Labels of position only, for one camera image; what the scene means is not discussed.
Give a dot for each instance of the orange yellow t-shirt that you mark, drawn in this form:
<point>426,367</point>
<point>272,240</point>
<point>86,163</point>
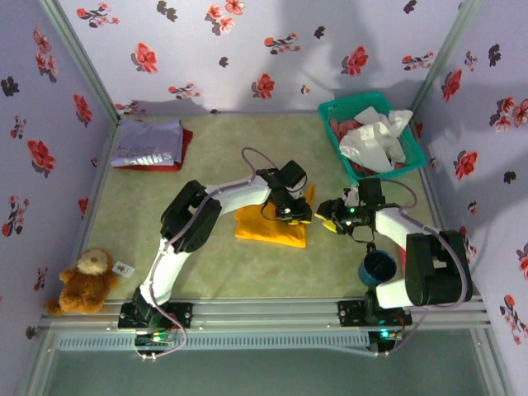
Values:
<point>264,231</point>

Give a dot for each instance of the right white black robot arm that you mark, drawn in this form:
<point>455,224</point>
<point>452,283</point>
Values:
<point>437,268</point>

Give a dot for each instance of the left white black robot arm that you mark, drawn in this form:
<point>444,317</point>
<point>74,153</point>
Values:
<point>189,218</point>

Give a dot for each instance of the dark blue mug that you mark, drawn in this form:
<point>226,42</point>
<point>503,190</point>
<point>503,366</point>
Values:
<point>375,266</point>

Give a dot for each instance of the crumpled white t-shirt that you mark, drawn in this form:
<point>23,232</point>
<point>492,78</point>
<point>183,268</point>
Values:
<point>371,144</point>

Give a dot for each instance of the teal plastic basket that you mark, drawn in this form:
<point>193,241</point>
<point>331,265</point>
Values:
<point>330,108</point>

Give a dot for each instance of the folded red t-shirt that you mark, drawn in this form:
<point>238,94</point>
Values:
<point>187,142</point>

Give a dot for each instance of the folded lavender printed t-shirt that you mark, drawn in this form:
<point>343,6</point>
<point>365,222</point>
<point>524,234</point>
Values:
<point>148,140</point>

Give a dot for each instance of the white teddy bear tag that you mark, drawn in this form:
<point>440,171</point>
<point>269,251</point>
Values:
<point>123,269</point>

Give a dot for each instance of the brown teddy bear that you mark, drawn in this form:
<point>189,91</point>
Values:
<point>84,284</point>

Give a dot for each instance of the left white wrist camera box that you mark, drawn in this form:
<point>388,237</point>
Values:
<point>299,191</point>

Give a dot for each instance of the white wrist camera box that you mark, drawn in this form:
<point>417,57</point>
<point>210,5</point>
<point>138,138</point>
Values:
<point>299,191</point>
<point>351,196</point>

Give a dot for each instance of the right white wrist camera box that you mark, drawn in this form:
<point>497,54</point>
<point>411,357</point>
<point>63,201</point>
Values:
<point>351,196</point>

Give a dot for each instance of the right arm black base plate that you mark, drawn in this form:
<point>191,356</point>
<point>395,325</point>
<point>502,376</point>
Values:
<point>348,313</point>

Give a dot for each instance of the aluminium mounting rail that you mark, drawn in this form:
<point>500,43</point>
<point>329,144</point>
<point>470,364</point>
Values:
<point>264,313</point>

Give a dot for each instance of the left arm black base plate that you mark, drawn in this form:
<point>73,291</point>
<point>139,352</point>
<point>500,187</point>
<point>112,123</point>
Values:
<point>183,315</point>

